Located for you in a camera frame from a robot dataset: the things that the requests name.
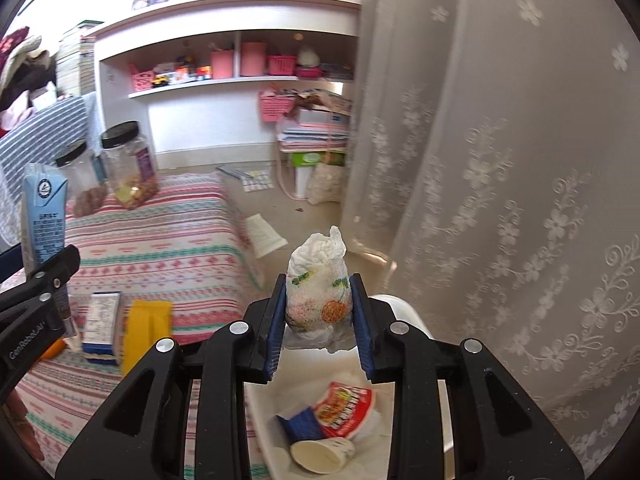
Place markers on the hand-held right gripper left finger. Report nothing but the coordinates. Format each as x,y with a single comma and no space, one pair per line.
276,330

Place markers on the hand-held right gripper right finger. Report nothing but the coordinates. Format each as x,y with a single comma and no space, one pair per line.
361,330

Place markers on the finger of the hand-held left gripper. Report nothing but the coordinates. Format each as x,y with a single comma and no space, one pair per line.
52,270
10,265

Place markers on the orange peel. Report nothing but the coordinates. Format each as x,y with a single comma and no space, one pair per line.
52,350

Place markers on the printed plastic bag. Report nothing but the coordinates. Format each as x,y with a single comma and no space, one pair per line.
315,300

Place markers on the light blue milk carton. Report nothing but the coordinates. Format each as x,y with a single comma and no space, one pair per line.
42,215

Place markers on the white plastic bin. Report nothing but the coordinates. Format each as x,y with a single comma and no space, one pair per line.
320,375

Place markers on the blue cardboard box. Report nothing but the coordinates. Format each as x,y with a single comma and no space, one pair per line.
102,320

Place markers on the red instant noodle bowl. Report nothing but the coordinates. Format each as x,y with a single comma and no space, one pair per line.
345,405

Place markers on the yellow packet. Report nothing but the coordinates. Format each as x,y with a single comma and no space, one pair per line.
147,330

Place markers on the paper cup with green print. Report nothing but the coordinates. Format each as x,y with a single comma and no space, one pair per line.
320,455

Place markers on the black-lidded jar with brown contents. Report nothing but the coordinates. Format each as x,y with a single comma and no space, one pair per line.
82,185

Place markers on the white paper sheet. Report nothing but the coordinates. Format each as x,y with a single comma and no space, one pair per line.
265,235

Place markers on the patterned striped tablecloth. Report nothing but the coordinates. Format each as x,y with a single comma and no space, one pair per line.
165,260

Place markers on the black-lidded jar with label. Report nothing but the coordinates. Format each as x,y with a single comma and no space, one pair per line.
130,170

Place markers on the striped quilted sofa cover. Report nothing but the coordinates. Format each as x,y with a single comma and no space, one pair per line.
50,130

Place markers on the white cloth bag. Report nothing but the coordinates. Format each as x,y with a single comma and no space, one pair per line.
325,185

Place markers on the scattered checked papers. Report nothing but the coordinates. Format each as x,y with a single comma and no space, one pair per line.
245,177

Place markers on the green tissue box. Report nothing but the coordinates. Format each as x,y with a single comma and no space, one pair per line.
306,159

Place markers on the pile of papers and folders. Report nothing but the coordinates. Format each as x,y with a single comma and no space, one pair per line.
315,127

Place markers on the small pink lattice basket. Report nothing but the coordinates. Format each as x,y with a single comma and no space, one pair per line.
141,79

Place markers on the stack of books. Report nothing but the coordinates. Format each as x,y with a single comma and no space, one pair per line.
77,60

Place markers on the white shelf unit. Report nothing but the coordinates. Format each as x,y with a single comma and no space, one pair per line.
210,120

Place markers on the white embroidered curtain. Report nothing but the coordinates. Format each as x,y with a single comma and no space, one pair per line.
500,160

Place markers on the hanging pink basket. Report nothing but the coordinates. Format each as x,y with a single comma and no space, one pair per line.
276,106

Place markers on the red floral blanket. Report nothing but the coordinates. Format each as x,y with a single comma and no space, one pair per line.
12,40

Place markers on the pink storage box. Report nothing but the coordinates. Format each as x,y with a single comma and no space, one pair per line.
222,65
253,59

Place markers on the white plush toy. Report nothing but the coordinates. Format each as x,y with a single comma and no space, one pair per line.
310,56

